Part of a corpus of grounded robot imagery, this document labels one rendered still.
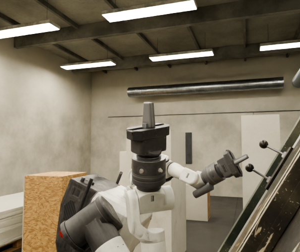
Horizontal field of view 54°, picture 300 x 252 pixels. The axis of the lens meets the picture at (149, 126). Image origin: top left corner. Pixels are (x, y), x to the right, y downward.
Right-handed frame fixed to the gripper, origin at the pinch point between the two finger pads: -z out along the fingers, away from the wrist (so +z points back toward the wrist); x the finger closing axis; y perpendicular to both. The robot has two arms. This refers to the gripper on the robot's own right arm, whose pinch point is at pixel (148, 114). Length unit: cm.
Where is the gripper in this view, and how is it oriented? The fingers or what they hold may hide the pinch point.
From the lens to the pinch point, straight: 72.3
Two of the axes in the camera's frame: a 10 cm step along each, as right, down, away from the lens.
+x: 7.7, -1.3, 6.3
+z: 0.0, 9.8, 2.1
